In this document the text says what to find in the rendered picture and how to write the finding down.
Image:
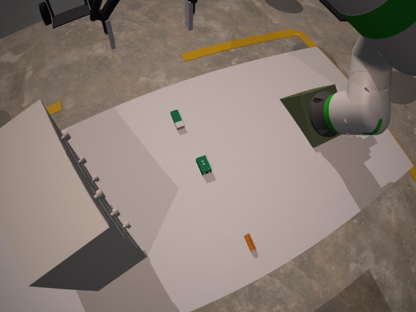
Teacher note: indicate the orange aa battery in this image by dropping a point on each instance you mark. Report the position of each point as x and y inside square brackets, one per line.
[250, 243]

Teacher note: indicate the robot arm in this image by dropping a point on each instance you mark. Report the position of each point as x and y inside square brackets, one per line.
[387, 40]

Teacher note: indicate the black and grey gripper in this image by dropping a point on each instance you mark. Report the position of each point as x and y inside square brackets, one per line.
[103, 15]

